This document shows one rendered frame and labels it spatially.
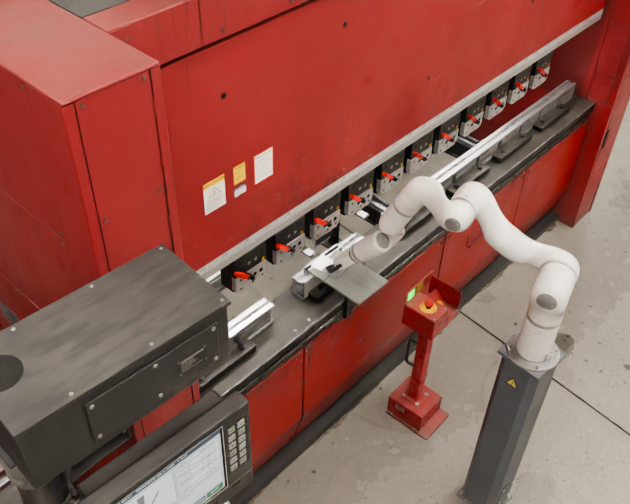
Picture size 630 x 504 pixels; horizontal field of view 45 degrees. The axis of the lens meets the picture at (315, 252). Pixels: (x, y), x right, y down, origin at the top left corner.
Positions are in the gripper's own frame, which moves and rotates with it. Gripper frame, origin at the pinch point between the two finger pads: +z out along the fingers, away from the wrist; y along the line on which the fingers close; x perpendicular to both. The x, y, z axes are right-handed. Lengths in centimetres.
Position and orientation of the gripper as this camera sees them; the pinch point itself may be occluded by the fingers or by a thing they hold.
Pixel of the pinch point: (335, 264)
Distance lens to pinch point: 305.1
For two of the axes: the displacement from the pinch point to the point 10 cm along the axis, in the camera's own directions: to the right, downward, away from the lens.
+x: 5.9, 8.0, 1.0
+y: -6.0, 5.2, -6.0
